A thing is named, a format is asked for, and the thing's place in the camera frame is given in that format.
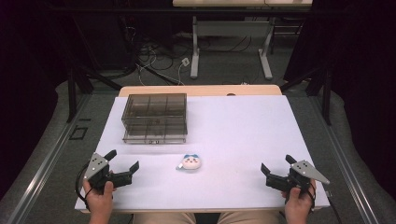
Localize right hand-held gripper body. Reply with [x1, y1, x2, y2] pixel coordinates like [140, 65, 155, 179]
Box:
[265, 160, 331, 194]

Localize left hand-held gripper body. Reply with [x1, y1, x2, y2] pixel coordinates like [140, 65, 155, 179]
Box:
[83, 152, 134, 192]

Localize person's right hand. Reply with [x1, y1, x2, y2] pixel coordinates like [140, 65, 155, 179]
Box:
[280, 179, 318, 218]

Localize person's left hand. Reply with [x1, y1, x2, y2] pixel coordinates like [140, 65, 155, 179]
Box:
[81, 178, 117, 217]

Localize person's right leg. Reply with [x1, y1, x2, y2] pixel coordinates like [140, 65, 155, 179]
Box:
[217, 211, 281, 224]

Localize person's leg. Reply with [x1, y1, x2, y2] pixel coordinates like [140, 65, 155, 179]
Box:
[133, 212, 197, 224]
[217, 211, 281, 224]

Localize transparent grey drawer box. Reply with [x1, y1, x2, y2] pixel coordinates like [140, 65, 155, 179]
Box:
[120, 92, 189, 146]

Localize white cartoon face toy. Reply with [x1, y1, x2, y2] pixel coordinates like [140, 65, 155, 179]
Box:
[175, 153, 204, 172]

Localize person's left leg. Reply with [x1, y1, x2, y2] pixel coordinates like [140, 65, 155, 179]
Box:
[133, 212, 197, 224]

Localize black metal stand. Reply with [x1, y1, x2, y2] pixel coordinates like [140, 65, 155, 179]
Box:
[279, 66, 332, 126]
[64, 65, 123, 124]

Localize dark curtain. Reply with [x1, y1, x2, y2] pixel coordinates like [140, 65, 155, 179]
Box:
[0, 0, 76, 200]
[282, 0, 396, 200]

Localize white desk with metal legs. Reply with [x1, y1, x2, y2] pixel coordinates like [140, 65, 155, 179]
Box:
[172, 0, 314, 80]

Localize left hand-held gripper cable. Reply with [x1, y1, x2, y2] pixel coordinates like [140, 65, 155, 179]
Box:
[75, 162, 92, 210]

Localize hand-held gripper cable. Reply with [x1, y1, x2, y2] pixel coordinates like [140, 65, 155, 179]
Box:
[75, 162, 92, 210]
[306, 182, 344, 224]

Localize right hand-held gripper cable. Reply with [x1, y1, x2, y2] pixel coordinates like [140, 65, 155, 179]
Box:
[306, 182, 344, 224]

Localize metal floor rail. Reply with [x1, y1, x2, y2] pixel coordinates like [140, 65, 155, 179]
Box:
[311, 95, 381, 224]
[5, 92, 92, 224]

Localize white floor cable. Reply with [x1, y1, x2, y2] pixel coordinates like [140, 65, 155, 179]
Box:
[135, 46, 185, 87]

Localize black floor cables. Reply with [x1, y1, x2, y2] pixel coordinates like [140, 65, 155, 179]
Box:
[135, 34, 254, 73]

